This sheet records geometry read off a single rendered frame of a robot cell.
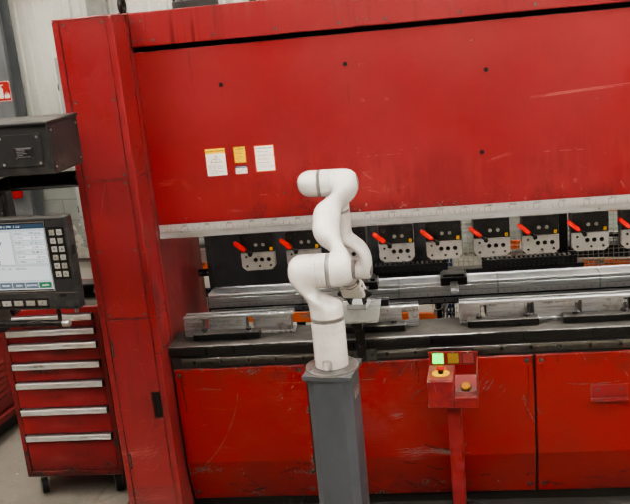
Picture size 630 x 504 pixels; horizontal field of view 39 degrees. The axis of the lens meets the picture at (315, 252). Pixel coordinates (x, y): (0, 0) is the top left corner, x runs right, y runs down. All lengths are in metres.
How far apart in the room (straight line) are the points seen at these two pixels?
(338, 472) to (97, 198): 1.48
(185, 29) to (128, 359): 1.41
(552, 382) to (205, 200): 1.67
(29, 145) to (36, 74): 5.89
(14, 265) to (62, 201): 5.87
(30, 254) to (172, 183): 0.74
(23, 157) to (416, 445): 2.04
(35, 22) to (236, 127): 5.62
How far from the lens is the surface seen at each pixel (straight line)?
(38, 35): 9.26
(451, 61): 3.71
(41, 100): 9.33
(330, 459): 3.32
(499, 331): 3.85
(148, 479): 4.20
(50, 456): 4.76
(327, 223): 3.18
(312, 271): 3.07
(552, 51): 3.74
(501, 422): 4.01
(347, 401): 3.21
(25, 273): 3.55
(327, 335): 3.14
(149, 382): 3.99
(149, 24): 3.84
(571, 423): 4.05
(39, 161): 3.43
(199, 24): 3.78
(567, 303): 3.97
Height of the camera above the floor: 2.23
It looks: 15 degrees down
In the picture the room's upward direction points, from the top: 5 degrees counter-clockwise
